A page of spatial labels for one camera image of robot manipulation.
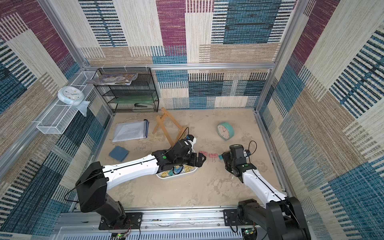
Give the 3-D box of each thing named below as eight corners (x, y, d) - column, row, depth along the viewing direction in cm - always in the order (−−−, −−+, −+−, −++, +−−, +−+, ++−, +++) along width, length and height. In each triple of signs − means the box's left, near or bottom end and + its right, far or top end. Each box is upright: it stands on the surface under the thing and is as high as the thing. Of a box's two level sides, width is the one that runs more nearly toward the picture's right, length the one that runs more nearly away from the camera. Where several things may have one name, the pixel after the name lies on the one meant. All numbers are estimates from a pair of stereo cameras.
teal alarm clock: (227, 143, 103) (230, 133, 94) (215, 133, 108) (217, 123, 100) (233, 137, 106) (236, 128, 97) (221, 128, 111) (223, 118, 102)
